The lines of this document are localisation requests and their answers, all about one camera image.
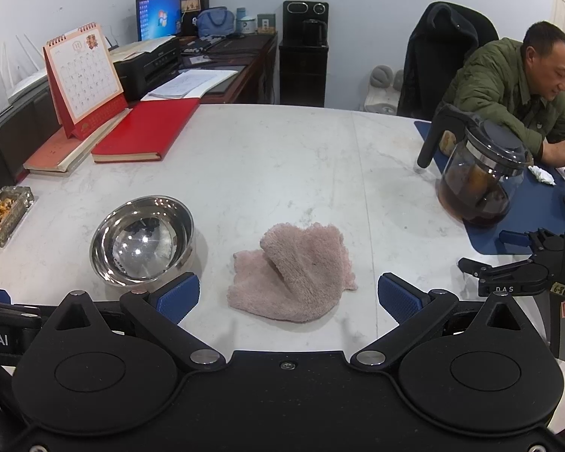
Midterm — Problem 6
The black box with blue sticker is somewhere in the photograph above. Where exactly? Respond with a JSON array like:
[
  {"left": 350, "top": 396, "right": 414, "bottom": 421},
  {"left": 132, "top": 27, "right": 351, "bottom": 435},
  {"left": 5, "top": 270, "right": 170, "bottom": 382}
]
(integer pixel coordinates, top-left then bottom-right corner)
[{"left": 0, "top": 75, "right": 63, "bottom": 199}]

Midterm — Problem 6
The glass teapot with black lid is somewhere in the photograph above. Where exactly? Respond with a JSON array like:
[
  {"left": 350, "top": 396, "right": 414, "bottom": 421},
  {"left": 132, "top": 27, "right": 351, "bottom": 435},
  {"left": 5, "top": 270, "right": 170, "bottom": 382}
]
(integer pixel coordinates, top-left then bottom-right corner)
[{"left": 417, "top": 104, "right": 530, "bottom": 227}]

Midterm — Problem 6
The black printer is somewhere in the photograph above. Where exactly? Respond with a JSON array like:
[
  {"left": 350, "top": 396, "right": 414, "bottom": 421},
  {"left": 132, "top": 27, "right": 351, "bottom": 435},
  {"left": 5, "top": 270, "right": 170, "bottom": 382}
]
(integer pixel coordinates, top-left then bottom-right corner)
[{"left": 108, "top": 37, "right": 182, "bottom": 102}]

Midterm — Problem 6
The spare hand-held gripper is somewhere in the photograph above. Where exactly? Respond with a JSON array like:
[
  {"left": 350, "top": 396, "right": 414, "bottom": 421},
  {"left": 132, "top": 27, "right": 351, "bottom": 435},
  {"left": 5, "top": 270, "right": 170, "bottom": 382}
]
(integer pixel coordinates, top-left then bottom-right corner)
[{"left": 458, "top": 207, "right": 565, "bottom": 363}]

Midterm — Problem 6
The steel bowl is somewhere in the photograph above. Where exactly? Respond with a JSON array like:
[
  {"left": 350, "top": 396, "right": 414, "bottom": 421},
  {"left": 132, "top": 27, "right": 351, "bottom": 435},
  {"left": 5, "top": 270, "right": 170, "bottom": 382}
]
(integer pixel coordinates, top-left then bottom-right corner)
[{"left": 89, "top": 196, "right": 196, "bottom": 288}]

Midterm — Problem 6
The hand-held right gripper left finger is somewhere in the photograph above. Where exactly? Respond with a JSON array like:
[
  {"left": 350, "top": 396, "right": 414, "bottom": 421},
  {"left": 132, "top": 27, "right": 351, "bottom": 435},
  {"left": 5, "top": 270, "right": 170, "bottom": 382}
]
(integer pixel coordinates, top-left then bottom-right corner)
[{"left": 41, "top": 272, "right": 228, "bottom": 373}]

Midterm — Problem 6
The black water dispenser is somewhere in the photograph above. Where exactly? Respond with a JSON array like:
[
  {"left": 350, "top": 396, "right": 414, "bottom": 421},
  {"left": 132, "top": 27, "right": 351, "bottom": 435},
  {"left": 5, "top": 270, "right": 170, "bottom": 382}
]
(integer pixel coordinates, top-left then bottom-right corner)
[{"left": 279, "top": 1, "right": 330, "bottom": 107}]

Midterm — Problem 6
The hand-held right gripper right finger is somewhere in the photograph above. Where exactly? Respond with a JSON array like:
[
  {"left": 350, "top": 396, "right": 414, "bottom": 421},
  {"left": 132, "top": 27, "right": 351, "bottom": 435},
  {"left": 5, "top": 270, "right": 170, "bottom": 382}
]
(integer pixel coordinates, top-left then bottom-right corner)
[{"left": 349, "top": 272, "right": 541, "bottom": 372}]

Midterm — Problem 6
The computer monitor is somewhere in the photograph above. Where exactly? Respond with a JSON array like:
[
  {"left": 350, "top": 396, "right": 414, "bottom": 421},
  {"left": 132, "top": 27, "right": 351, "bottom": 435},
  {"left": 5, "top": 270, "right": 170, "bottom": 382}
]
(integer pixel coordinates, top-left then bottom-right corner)
[{"left": 136, "top": 0, "right": 183, "bottom": 42}]

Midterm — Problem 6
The white paper booklet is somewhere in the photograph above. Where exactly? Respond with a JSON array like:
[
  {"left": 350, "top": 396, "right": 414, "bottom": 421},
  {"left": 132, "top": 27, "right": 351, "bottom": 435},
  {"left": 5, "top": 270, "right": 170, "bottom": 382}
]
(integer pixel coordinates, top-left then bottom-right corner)
[{"left": 147, "top": 70, "right": 238, "bottom": 101}]

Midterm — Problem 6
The salmon cover book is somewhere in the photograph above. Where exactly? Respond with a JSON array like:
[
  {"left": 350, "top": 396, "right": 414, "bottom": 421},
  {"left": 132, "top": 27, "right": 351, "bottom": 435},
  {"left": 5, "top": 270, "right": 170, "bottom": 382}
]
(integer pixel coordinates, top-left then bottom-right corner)
[{"left": 23, "top": 108, "right": 133, "bottom": 173}]

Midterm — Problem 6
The red desk calendar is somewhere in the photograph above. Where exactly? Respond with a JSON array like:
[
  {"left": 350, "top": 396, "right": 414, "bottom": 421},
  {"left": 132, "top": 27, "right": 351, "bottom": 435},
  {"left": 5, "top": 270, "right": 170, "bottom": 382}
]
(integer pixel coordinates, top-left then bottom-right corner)
[{"left": 43, "top": 23, "right": 129, "bottom": 140}]

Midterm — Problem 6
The pink and green fluffy cloth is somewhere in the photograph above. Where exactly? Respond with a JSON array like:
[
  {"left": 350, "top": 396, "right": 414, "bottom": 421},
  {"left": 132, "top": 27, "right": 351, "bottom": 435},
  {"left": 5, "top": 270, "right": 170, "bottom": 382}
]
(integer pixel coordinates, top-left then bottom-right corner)
[{"left": 227, "top": 222, "right": 359, "bottom": 324}]

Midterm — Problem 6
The dark wooden desk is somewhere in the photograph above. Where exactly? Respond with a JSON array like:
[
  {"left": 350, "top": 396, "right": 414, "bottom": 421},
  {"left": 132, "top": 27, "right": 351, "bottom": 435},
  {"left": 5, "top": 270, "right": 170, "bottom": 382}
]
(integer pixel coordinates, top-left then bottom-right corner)
[{"left": 181, "top": 33, "right": 278, "bottom": 105}]

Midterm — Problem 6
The glass ashtray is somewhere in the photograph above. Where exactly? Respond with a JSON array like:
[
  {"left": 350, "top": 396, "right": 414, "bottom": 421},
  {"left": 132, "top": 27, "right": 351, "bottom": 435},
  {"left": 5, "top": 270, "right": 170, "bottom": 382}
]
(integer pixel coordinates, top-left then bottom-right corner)
[{"left": 0, "top": 186, "right": 35, "bottom": 248}]

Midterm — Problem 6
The white crumpled tissue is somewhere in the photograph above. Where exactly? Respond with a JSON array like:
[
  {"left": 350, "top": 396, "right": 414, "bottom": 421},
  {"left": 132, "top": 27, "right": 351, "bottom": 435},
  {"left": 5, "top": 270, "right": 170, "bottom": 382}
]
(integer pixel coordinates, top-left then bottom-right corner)
[{"left": 527, "top": 165, "right": 556, "bottom": 185}]

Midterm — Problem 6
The black office chair with coat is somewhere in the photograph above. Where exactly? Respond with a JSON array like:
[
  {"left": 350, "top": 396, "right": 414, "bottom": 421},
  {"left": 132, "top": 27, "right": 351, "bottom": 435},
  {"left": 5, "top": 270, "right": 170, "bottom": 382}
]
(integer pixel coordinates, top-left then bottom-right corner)
[{"left": 402, "top": 2, "right": 500, "bottom": 121}]

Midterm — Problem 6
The blue handbag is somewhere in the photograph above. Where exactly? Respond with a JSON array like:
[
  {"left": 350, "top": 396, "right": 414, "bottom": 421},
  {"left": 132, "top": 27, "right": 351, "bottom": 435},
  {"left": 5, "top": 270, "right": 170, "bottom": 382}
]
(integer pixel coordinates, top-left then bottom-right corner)
[{"left": 197, "top": 7, "right": 235, "bottom": 38}]

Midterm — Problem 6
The black kettle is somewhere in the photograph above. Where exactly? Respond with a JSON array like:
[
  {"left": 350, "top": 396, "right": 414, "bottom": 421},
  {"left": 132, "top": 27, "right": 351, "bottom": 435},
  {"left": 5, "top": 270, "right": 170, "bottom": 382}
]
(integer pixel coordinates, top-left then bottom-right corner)
[{"left": 302, "top": 19, "right": 325, "bottom": 47}]

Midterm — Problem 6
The red notebook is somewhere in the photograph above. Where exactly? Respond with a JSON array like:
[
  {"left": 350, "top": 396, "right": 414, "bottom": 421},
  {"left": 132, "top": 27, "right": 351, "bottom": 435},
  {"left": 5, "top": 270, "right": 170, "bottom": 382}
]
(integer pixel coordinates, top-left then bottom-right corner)
[{"left": 92, "top": 99, "right": 201, "bottom": 163}]

